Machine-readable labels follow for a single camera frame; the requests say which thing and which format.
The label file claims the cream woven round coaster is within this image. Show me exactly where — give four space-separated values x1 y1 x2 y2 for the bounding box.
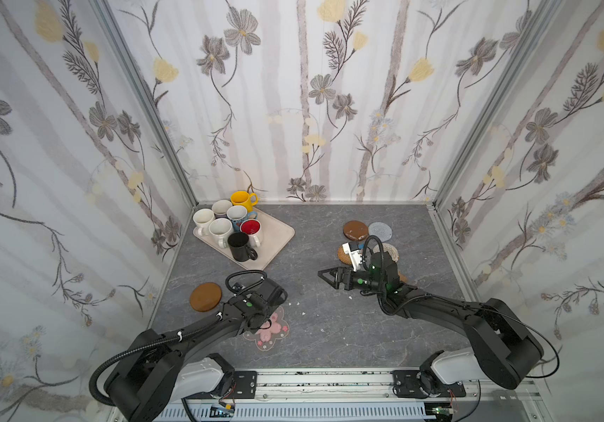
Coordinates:
372 243 400 262

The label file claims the dark brown round coaster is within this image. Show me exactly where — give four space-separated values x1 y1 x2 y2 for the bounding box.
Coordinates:
342 220 370 242

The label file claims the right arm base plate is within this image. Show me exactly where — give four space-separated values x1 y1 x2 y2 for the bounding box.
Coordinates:
392 369 466 399

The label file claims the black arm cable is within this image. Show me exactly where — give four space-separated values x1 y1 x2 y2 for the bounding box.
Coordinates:
88 270 287 407
361 235 403 318

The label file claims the rattan woven round coaster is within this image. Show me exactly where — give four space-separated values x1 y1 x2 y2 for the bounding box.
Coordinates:
337 246 352 266

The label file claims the pink flower shaped coaster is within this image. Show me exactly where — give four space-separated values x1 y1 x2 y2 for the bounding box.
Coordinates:
243 307 291 352

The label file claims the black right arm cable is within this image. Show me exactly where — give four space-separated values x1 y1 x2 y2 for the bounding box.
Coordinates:
361 235 403 318

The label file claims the blue floral mug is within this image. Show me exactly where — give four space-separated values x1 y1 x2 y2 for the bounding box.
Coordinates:
226 205 258 232

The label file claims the white grey mug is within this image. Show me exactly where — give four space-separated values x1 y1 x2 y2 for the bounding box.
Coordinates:
211 200 233 219

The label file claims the black mug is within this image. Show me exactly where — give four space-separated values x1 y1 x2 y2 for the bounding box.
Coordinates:
227 232 259 262

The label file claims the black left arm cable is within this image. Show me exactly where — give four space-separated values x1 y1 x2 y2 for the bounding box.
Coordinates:
88 270 287 407

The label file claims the white speckled mug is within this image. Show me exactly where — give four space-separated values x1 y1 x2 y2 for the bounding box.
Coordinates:
209 218 234 249

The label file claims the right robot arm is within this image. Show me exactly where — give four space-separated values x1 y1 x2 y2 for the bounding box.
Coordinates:
318 265 544 390

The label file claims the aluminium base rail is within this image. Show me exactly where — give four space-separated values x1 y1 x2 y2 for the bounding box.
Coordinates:
152 363 552 421

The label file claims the white mug red inside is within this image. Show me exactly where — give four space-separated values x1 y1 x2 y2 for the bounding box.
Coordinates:
240 219 263 248

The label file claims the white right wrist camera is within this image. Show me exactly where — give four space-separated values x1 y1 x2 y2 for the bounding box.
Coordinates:
342 241 364 272

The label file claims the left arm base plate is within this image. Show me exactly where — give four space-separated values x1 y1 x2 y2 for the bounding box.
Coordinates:
220 371 258 401

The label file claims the plain white mug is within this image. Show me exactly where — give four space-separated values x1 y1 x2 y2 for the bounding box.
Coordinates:
193 209 215 237

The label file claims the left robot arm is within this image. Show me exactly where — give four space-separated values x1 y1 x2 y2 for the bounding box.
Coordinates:
88 276 288 421

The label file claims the light brown cork coaster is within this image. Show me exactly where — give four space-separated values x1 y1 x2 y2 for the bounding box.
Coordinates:
189 282 223 312

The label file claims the beige plastic tray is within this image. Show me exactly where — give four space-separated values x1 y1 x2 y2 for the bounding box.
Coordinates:
192 207 295 270

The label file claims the yellow mug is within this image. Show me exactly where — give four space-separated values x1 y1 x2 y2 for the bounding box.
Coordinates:
230 191 259 213

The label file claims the blue grey woven coaster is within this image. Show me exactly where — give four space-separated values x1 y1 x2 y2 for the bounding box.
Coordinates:
368 222 393 242

